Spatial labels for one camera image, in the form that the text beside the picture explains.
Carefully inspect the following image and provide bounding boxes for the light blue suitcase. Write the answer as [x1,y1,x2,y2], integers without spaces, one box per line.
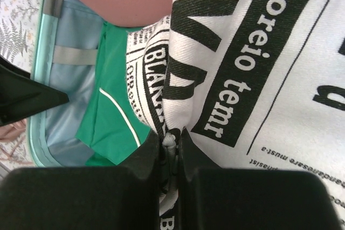
[26,0,141,168]

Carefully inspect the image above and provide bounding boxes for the beige pink bra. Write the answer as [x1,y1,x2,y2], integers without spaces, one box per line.
[1,119,26,161]

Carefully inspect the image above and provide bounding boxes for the newspaper print garment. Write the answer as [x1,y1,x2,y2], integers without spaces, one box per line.
[126,0,344,228]

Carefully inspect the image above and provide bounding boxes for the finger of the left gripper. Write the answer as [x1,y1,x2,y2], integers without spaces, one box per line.
[1,57,69,126]

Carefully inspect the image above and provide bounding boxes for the green Guess t-shirt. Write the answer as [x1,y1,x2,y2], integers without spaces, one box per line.
[76,22,150,166]

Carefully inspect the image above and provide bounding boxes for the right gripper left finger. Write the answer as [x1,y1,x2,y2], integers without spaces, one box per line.
[1,133,160,229]

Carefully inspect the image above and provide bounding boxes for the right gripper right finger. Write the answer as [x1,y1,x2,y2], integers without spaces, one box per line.
[178,130,341,229]

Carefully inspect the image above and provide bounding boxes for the floral patterned table mat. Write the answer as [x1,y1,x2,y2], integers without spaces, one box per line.
[1,0,42,171]

